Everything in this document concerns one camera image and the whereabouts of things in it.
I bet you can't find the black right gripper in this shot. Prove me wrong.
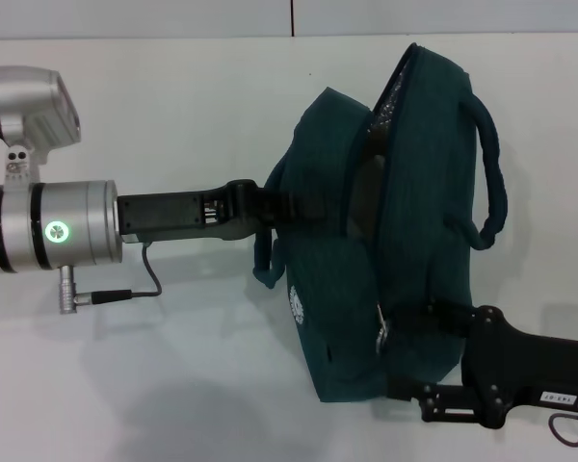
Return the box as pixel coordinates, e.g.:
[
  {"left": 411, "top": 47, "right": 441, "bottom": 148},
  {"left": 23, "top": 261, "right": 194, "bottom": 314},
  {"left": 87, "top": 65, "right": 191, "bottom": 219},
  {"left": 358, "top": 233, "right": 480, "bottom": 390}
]
[{"left": 386, "top": 298, "right": 578, "bottom": 430}]

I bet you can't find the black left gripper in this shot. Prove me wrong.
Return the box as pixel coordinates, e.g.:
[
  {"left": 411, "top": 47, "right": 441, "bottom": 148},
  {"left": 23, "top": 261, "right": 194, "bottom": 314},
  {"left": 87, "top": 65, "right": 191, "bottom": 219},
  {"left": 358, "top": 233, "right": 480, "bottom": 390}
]
[{"left": 117, "top": 177, "right": 358, "bottom": 244}]

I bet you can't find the dark teal insulated lunch bag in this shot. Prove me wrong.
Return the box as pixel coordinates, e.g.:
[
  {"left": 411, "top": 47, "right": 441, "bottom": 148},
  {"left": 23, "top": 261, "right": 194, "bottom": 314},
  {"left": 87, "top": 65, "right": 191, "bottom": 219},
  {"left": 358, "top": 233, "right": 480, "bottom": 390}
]
[{"left": 251, "top": 42, "right": 510, "bottom": 404}]

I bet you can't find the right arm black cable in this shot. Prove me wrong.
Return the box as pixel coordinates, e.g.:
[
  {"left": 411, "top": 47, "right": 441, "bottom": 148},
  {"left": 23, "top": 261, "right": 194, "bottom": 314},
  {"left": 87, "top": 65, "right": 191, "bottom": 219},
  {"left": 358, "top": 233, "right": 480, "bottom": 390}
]
[{"left": 547, "top": 398, "right": 578, "bottom": 448}]

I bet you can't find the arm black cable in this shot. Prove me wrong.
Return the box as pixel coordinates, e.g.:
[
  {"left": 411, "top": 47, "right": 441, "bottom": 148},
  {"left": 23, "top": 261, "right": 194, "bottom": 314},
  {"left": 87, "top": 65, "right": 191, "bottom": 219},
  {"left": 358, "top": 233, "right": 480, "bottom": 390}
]
[
  {"left": 58, "top": 243, "right": 163, "bottom": 316},
  {"left": 547, "top": 398, "right": 578, "bottom": 448}
]

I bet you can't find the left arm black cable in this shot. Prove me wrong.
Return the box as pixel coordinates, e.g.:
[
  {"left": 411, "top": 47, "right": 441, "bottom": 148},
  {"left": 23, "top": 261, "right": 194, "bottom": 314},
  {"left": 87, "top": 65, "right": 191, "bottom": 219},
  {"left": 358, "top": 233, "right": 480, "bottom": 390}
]
[{"left": 58, "top": 243, "right": 163, "bottom": 316}]

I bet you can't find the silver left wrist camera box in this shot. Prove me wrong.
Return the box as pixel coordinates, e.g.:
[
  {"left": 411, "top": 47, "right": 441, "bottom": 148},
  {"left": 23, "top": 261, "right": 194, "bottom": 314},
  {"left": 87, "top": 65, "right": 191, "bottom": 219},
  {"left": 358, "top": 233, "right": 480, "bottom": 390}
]
[{"left": 0, "top": 65, "right": 83, "bottom": 188}]

